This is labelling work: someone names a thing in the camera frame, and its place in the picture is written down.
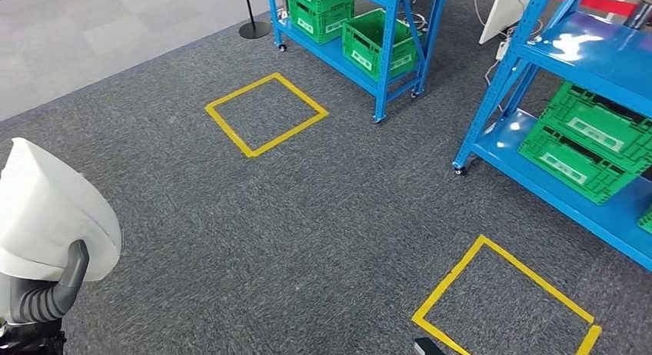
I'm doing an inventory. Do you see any white curved plastic part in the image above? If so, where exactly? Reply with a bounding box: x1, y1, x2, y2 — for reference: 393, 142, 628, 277
0, 137, 123, 284

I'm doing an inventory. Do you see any black stanchion with round base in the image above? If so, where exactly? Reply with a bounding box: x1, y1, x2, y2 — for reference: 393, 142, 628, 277
238, 0, 272, 41

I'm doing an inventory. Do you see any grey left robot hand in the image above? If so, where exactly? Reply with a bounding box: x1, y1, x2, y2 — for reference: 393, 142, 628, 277
8, 239, 91, 325

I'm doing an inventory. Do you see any blue metal shelf rack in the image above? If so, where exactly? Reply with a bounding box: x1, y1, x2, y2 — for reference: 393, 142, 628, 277
264, 0, 451, 124
452, 0, 652, 274

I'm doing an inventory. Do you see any chrome stanchion post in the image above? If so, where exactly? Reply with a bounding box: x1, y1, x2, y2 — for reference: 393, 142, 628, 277
624, 0, 652, 31

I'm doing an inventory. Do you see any white panel board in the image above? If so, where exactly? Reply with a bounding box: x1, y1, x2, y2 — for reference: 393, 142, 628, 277
478, 0, 536, 46

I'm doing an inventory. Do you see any open green plastic crate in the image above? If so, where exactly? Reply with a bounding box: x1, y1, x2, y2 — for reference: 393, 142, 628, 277
341, 7, 424, 84

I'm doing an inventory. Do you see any black robot body piece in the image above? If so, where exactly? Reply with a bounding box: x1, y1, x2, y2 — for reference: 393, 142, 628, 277
413, 337, 448, 355

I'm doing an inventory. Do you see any yellow floor tape square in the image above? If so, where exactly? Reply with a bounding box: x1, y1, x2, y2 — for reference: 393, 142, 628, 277
411, 234, 604, 355

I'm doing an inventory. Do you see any red barrier belt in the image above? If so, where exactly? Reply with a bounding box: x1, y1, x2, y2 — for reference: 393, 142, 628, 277
518, 0, 639, 18

